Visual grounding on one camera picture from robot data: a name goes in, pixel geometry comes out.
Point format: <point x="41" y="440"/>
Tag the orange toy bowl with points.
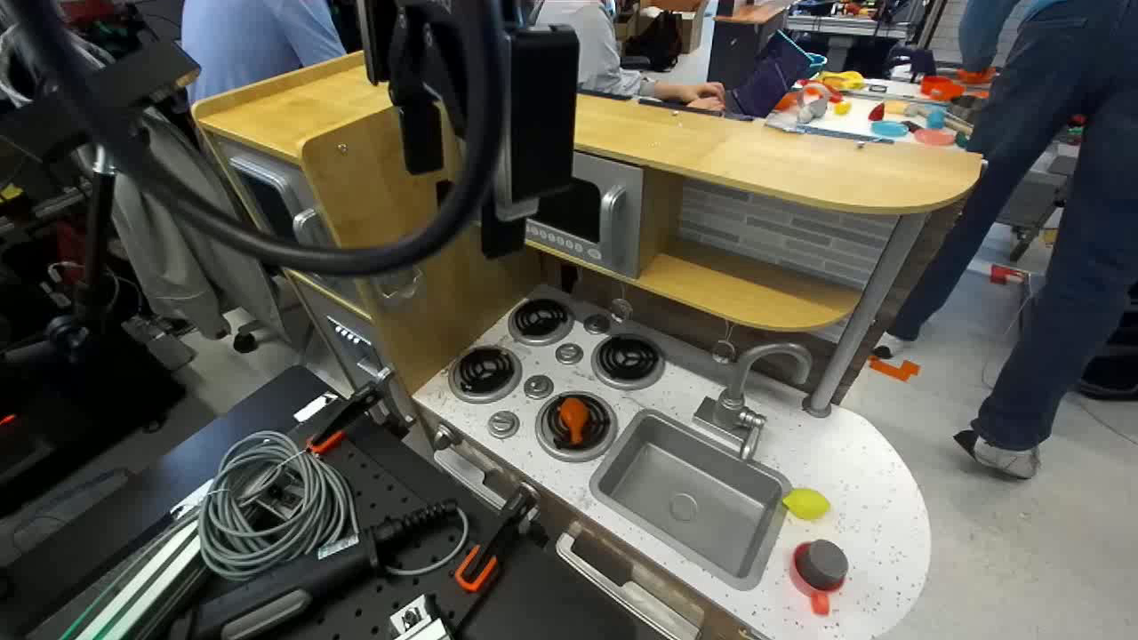
<point x="944" y="86"/>

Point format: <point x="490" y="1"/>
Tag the black toy stove burner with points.
<point x="484" y="373"/>
<point x="537" y="322"/>
<point x="627" y="361"/>

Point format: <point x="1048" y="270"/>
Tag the orange object in bowl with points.
<point x="547" y="443"/>

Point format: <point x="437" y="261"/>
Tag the person in blue jeans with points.
<point x="1068" y="180"/>

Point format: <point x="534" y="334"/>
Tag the silver flat bar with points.
<point x="128" y="593"/>

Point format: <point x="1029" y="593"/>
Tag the silver toy sink basin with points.
<point x="687" y="498"/>

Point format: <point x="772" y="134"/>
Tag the black wheeled base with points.
<point x="1106" y="361"/>

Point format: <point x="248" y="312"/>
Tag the red white floor object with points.
<point x="997" y="270"/>

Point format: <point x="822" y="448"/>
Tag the person in grey shirt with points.
<point x="593" y="49"/>

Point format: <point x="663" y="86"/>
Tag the person in light blue shirt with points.
<point x="254" y="41"/>

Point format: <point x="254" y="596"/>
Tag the silver stove knob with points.
<point x="504" y="423"/>
<point x="569" y="354"/>
<point x="537" y="385"/>

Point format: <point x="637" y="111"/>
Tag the wooden toy kitchen unit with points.
<point x="356" y="180"/>

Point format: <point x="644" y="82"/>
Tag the orange floor tape piece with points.
<point x="895" y="367"/>

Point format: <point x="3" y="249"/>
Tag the teal toy plate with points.
<point x="892" y="129"/>

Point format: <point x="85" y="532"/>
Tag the grey toy microwave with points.
<point x="616" y="217"/>

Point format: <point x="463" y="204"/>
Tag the purple folder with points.
<point x="771" y="77"/>

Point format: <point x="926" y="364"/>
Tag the red and yellow toy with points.
<point x="820" y="562"/>

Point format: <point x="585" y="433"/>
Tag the white printed tag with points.
<point x="412" y="621"/>

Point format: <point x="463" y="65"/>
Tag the silver toy faucet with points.
<point x="740" y="403"/>

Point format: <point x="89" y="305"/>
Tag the black equipment stand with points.
<point x="73" y="358"/>

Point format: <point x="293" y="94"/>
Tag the yellow toy lemon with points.
<point x="805" y="502"/>

